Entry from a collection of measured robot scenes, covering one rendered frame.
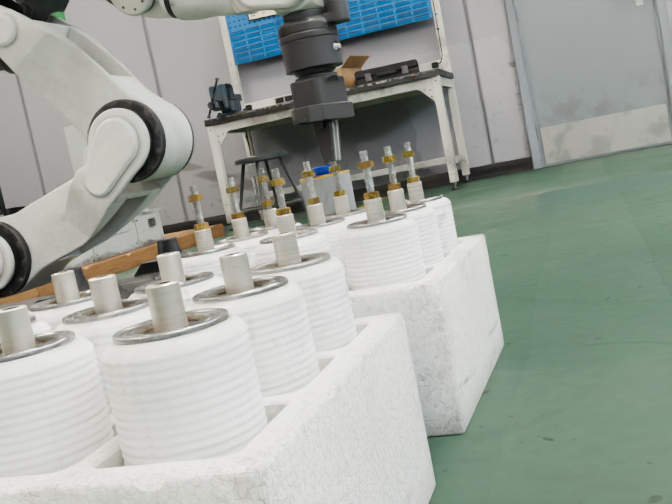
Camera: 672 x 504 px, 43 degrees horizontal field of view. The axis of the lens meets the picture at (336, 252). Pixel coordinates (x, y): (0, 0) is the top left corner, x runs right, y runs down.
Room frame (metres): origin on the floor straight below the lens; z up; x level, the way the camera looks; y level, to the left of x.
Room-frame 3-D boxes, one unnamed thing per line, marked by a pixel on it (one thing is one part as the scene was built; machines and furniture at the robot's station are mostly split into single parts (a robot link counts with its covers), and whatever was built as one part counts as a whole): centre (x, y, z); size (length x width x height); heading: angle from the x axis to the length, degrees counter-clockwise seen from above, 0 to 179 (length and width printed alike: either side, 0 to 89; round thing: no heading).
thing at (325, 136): (1.31, -0.02, 0.37); 0.03 x 0.02 x 0.06; 57
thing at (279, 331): (0.67, 0.08, 0.16); 0.10 x 0.10 x 0.18
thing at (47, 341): (0.59, 0.23, 0.25); 0.08 x 0.08 x 0.01
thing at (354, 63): (6.01, -0.25, 0.87); 0.40 x 0.30 x 0.23; 59
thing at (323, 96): (1.32, -0.02, 0.46); 0.13 x 0.10 x 0.12; 147
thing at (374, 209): (1.06, -0.06, 0.26); 0.02 x 0.02 x 0.03
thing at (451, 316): (1.21, 0.02, 0.09); 0.39 x 0.39 x 0.18; 71
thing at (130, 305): (0.70, 0.19, 0.25); 0.08 x 0.08 x 0.01
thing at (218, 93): (5.81, 0.53, 0.87); 0.41 x 0.17 x 0.25; 163
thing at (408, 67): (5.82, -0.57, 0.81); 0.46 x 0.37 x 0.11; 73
